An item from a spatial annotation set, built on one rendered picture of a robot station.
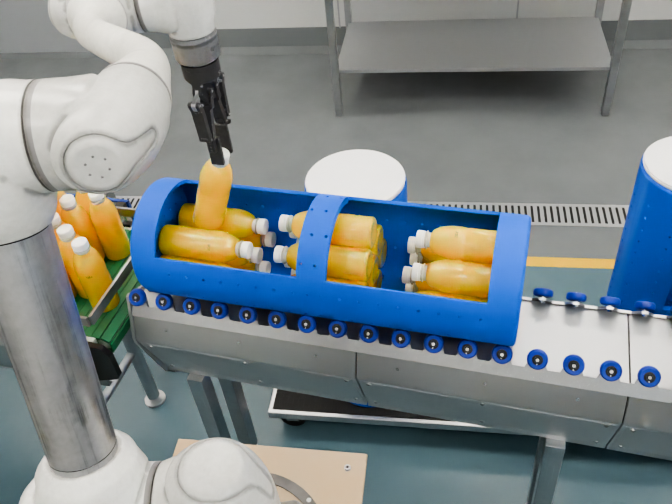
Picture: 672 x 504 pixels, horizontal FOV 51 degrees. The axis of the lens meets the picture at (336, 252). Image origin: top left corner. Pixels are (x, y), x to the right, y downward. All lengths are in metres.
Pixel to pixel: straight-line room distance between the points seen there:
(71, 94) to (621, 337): 1.29
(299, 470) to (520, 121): 3.05
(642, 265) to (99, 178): 1.66
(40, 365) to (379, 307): 0.74
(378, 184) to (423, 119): 2.24
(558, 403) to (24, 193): 1.20
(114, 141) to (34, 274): 0.23
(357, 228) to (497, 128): 2.59
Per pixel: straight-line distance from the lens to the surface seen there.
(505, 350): 1.58
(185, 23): 1.35
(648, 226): 2.08
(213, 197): 1.59
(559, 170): 3.76
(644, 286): 2.20
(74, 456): 1.09
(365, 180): 1.92
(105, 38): 1.15
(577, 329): 1.71
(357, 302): 1.49
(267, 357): 1.75
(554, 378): 1.61
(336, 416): 2.47
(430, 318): 1.47
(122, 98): 0.83
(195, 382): 2.05
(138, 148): 0.81
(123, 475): 1.12
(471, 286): 1.47
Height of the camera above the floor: 2.18
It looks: 42 degrees down
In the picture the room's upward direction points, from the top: 7 degrees counter-clockwise
